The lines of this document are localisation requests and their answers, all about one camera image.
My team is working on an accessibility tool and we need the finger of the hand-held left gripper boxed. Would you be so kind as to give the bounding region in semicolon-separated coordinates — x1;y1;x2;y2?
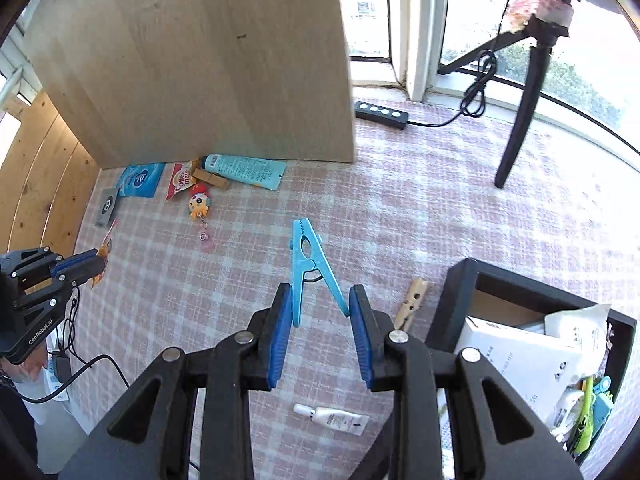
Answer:
12;259;108;316
0;247;101;286

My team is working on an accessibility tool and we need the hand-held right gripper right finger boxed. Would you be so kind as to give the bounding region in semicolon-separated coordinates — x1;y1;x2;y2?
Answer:
348;284;583;480

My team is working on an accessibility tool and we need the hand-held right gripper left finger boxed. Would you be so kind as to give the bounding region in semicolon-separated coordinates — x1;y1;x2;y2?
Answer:
60;282;293;480

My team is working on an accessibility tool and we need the orange snack sachet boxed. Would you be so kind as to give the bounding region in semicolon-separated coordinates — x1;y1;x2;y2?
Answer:
91;220;119;289

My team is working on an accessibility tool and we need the wooden clothespin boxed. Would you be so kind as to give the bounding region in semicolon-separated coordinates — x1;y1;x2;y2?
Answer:
192;167;231;191
394;278;430;333

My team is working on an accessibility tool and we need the grey sachet with round logo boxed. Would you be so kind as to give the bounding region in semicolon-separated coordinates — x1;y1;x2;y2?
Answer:
94;187;121;227

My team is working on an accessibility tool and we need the small white tube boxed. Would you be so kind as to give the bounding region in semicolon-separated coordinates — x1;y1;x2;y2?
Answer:
292;403;371;437

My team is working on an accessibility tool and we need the light blue plastic clothespin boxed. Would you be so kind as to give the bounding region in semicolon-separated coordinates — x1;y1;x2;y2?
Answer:
289;218;351;328

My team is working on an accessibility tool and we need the blue tissue packet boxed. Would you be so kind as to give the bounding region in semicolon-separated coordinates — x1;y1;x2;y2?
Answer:
116;162;166;198

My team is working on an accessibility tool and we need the red white creamer sachet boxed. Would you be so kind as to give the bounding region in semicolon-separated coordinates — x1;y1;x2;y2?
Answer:
164;159;202;202

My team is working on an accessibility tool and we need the black power adapter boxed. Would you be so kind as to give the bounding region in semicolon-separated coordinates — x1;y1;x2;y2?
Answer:
52;352;72;384

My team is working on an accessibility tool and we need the orange wooden slat panel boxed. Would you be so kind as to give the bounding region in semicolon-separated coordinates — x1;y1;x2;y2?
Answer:
0;89;99;257

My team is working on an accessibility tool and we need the white printed booklet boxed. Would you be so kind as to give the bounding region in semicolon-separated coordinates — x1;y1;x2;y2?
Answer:
454;315;587;428

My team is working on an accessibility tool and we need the teal tube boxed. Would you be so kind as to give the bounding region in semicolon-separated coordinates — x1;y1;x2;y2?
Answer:
202;153;287;191

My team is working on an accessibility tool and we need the white plastic plug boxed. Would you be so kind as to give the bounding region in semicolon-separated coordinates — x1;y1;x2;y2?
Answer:
546;389;586;437

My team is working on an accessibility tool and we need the white crinkled packet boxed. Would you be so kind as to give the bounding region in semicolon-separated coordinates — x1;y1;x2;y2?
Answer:
544;303;612;377

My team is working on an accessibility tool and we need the black inline light controller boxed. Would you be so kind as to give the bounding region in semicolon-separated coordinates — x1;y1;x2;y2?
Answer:
353;100;410;129

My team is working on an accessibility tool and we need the light wooden board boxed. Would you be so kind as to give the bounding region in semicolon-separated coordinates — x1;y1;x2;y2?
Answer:
22;0;357;170

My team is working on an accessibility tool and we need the blue plastic clip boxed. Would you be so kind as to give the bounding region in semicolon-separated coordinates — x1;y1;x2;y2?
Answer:
591;374;616;427

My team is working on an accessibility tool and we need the black tripod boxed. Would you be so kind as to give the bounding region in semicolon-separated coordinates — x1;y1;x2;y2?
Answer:
437;0;574;190

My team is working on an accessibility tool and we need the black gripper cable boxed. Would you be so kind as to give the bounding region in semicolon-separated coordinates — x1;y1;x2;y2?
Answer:
19;280;132;404

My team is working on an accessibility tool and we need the cartoon doll keychain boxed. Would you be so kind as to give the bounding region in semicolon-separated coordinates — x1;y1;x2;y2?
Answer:
187;183;215;254

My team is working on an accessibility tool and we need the black ring light cable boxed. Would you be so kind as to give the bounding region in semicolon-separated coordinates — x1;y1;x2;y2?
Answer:
407;50;499;129

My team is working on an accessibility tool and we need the white window frame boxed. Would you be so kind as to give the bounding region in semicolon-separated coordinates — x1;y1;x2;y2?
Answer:
385;0;452;104

